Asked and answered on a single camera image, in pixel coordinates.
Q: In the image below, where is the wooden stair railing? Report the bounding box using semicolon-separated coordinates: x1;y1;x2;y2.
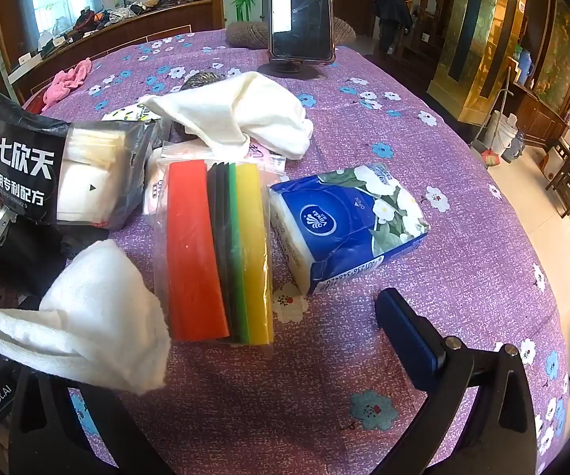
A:
402;0;460;57

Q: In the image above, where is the dark jacket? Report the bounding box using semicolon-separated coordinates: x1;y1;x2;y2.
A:
373;0;414;56

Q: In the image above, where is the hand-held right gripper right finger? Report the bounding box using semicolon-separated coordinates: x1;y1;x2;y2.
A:
375;287;539;475

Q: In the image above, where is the blue bottle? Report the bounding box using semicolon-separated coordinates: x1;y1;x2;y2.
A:
516;48;534;88

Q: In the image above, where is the white black printed packet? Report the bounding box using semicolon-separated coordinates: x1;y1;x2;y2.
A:
101;104;163;122

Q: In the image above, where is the wooden cabinet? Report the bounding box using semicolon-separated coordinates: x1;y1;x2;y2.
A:
506;59;570;145

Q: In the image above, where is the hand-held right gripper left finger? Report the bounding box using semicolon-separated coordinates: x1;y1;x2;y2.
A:
10;367;178;475

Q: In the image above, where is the purple floral tablecloth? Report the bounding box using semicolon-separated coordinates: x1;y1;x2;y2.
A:
0;27;570;475

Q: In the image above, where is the grey bucket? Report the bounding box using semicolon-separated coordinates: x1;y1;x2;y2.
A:
505;135;526;163

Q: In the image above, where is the black packet of white pads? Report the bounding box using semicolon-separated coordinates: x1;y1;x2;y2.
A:
0;88;159;231

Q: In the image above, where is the pink fluffy cloth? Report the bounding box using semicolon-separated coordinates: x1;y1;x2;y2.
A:
42;58;93;112

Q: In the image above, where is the blue floral tissue pack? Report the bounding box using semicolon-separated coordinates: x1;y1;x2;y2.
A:
269;162;430;296

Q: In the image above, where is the white bucket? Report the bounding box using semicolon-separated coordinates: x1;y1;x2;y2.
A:
485;111;521;157

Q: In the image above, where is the grey knitted ball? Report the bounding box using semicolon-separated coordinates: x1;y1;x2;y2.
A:
181;70;227;93

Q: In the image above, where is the cream white cloth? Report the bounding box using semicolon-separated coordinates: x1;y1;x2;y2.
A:
139;71;315;160

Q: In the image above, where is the golden pillar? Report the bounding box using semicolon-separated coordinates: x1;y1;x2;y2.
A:
427;0;529;125

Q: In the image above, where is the wooden counter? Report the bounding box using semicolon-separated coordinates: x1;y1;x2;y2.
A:
0;0;227;106

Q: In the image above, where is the white towel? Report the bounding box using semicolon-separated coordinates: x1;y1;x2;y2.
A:
0;239;173;393

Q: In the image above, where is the round phone stand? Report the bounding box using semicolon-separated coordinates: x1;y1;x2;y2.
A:
257;57;331;80

